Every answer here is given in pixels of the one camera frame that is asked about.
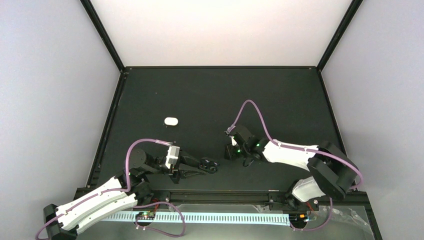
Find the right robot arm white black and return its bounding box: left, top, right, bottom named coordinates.
left=225, top=125, right=360, bottom=210

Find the black frame post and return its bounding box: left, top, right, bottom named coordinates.
left=80, top=0, right=125, bottom=73
left=316, top=0, right=363, bottom=73

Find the right circuit board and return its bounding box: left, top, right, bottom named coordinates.
left=289, top=214, right=317, bottom=223

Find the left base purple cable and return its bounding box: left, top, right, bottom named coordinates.
left=134, top=201, right=186, bottom=238

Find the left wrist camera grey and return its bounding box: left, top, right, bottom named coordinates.
left=165, top=145, right=180, bottom=169

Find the black frame post left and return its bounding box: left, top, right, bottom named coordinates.
left=80, top=0, right=125, bottom=73

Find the clear plastic sheet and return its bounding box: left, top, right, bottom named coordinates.
left=253, top=204, right=374, bottom=240

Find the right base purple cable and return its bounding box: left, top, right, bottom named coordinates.
left=289, top=198, right=334, bottom=232

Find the black frame post right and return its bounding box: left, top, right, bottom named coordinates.
left=316, top=0, right=363, bottom=73

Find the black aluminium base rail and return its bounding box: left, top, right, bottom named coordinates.
left=71, top=187, right=369, bottom=213

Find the left circuit board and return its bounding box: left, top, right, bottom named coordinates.
left=135, top=211, right=156, bottom=221

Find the white earbud charging case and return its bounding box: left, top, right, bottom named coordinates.
left=164, top=117, right=179, bottom=127

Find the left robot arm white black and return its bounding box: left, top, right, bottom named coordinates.
left=43, top=146, right=219, bottom=240

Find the white slotted cable duct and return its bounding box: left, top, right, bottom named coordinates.
left=104, top=211, right=290, bottom=226

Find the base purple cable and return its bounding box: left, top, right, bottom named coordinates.
left=289, top=198, right=334, bottom=232
left=134, top=201, right=186, bottom=238

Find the circuit board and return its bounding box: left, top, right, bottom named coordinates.
left=135, top=211, right=156, bottom=221
left=289, top=214, right=317, bottom=223

